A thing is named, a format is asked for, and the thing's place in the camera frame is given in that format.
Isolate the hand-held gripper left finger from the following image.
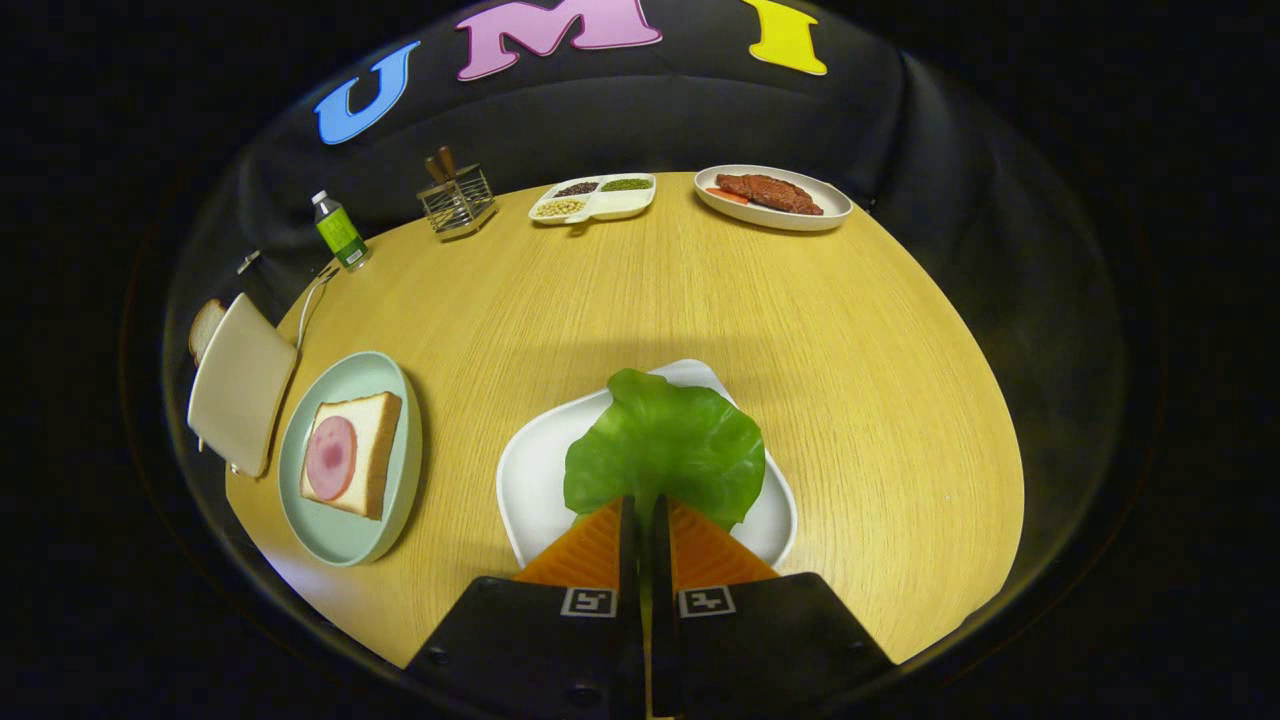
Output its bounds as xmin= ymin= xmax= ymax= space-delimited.
xmin=405 ymin=495 xmax=646 ymax=720

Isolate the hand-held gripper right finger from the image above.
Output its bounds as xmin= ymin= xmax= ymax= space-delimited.
xmin=650 ymin=495 xmax=896 ymax=718

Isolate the green lettuce leaf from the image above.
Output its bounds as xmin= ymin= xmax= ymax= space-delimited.
xmin=563 ymin=368 xmax=767 ymax=531

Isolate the plain bread slice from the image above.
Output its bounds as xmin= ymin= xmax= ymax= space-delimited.
xmin=189 ymin=298 xmax=228 ymax=363

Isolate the white square plate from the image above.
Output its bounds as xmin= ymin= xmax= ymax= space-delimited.
xmin=496 ymin=359 xmax=798 ymax=571

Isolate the bread slice with ham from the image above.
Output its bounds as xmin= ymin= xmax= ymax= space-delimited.
xmin=299 ymin=391 xmax=403 ymax=521

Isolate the pale green round plate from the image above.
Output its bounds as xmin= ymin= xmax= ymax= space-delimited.
xmin=277 ymin=350 xmax=423 ymax=568

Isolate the pink ham slice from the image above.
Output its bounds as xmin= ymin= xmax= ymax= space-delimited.
xmin=305 ymin=415 xmax=358 ymax=502

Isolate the white divided bean dish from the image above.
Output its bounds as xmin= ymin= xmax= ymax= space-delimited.
xmin=528 ymin=173 xmax=658 ymax=226

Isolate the brown steak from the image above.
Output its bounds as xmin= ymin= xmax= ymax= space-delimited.
xmin=715 ymin=173 xmax=824 ymax=216

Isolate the white oval steak plate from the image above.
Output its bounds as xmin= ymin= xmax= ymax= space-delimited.
xmin=693 ymin=164 xmax=854 ymax=233

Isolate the white toaster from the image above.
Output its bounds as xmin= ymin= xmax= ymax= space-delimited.
xmin=187 ymin=292 xmax=299 ymax=479

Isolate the green label plastic bottle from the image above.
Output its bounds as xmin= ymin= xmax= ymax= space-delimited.
xmin=311 ymin=190 xmax=371 ymax=272

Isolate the black backdrop cloth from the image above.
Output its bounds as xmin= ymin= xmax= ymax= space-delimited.
xmin=160 ymin=0 xmax=1131 ymax=421

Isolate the wire utensil holder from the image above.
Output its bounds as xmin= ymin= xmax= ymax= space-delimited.
xmin=417 ymin=163 xmax=497 ymax=242

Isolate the white toaster cable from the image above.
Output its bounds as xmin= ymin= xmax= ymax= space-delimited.
xmin=295 ymin=264 xmax=341 ymax=351

